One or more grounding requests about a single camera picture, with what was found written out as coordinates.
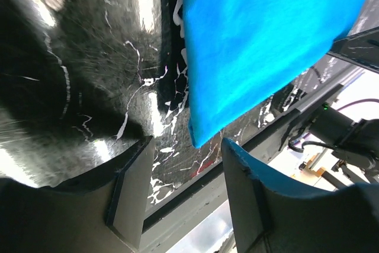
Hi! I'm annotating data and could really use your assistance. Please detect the blue t shirt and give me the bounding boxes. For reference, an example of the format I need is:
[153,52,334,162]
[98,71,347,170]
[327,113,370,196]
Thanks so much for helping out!
[183,0,365,148]

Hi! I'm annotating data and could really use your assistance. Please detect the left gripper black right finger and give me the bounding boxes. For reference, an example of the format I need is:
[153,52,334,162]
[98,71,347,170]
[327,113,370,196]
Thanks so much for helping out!
[221,139,378,252]

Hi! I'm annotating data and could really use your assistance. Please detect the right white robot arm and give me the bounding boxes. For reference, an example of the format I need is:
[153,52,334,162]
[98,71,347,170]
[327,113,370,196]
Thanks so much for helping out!
[288,103,378,184]

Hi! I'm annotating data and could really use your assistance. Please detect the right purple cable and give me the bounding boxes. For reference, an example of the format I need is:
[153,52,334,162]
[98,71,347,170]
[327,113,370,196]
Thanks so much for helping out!
[336,98,379,113]

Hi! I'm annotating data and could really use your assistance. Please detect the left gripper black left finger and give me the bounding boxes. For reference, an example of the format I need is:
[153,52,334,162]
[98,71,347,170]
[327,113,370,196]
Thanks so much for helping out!
[1,136,155,252]

